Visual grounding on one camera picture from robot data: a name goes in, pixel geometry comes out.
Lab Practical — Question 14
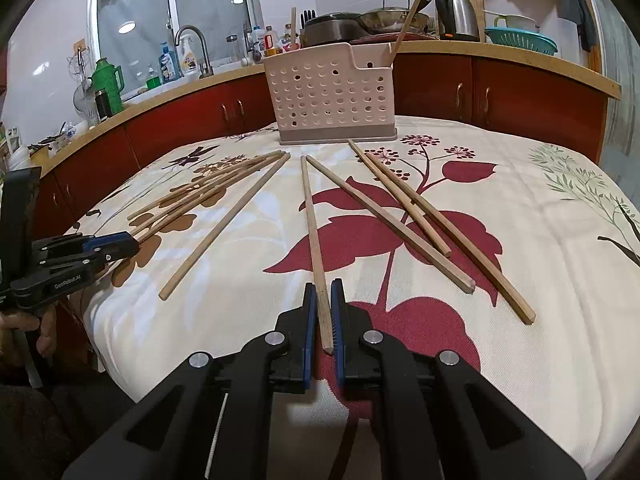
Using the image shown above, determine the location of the person's dark clothing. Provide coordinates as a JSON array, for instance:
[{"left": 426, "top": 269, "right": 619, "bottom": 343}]
[{"left": 0, "top": 355, "right": 143, "bottom": 480}]

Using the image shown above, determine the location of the dark hanging cloth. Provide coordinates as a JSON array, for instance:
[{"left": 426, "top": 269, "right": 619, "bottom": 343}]
[{"left": 556, "top": 0, "right": 599, "bottom": 52}]

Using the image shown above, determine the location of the steel wok with lid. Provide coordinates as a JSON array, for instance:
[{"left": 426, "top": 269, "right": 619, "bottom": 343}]
[{"left": 357, "top": 0, "right": 435, "bottom": 37}]

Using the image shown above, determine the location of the blue detergent bottle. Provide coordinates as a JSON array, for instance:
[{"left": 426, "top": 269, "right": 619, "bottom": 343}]
[{"left": 159, "top": 42, "right": 177, "bottom": 84}]

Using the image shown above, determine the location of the white spray bottle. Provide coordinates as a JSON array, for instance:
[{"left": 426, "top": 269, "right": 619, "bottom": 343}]
[{"left": 177, "top": 34, "right": 199, "bottom": 77}]

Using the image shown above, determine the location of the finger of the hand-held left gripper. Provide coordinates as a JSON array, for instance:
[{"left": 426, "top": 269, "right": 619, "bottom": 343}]
[
  {"left": 31, "top": 232, "right": 141, "bottom": 263},
  {"left": 36, "top": 254, "right": 111, "bottom": 281}
]

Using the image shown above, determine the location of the steel electric kettle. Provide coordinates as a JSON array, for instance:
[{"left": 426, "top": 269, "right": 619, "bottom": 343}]
[{"left": 434, "top": 0, "right": 482, "bottom": 43}]

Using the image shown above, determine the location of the steel kitchen faucet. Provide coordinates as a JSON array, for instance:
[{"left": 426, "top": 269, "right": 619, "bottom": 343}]
[{"left": 174, "top": 25, "right": 215, "bottom": 79}]

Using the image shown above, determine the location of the sliding glass window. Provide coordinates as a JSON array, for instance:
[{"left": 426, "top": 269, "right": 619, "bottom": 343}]
[{"left": 89, "top": 0, "right": 255, "bottom": 102}]

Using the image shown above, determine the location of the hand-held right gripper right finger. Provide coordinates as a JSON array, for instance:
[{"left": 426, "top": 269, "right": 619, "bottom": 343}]
[{"left": 330, "top": 278, "right": 586, "bottom": 480}]

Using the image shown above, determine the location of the white patterned bowl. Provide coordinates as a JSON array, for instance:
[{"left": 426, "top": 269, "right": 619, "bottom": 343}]
[{"left": 47, "top": 127, "right": 77, "bottom": 155}]

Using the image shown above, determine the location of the white enamel pot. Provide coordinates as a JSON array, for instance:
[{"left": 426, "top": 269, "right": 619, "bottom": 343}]
[{"left": 492, "top": 12, "right": 541, "bottom": 34}]

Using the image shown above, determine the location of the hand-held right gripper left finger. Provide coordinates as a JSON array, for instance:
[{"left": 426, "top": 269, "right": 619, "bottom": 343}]
[{"left": 60, "top": 282, "right": 318, "bottom": 480}]

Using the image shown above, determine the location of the red kitchen cabinet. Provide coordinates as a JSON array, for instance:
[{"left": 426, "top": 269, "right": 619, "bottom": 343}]
[{"left": 27, "top": 54, "right": 609, "bottom": 321}]

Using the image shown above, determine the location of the hanging metal strainer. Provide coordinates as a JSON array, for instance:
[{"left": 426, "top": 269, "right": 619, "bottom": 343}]
[{"left": 72, "top": 47, "right": 99, "bottom": 127}]

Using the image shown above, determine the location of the green thermos jug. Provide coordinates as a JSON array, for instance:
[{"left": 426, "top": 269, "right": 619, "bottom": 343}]
[{"left": 96, "top": 57, "right": 126, "bottom": 116}]

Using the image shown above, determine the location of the red induction cooker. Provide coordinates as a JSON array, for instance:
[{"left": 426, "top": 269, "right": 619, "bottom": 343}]
[{"left": 350, "top": 30, "right": 437, "bottom": 44}]

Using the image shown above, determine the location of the black rice cooker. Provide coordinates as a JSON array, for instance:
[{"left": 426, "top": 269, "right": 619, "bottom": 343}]
[{"left": 302, "top": 12, "right": 362, "bottom": 47}]

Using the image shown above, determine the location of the pink perforated plastic holder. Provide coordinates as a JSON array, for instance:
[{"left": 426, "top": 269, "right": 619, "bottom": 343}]
[{"left": 262, "top": 41, "right": 399, "bottom": 145}]

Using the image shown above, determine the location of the teal plastic colander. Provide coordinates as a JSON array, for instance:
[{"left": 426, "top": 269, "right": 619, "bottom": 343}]
[{"left": 483, "top": 27, "right": 559, "bottom": 57}]

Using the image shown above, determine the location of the person's left hand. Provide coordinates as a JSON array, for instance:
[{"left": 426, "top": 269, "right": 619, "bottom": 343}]
[{"left": 0, "top": 305, "right": 58, "bottom": 361}]

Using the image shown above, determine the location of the bundle of wooden chopsticks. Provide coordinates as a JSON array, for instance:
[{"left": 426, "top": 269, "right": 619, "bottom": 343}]
[{"left": 126, "top": 149, "right": 287, "bottom": 246}]

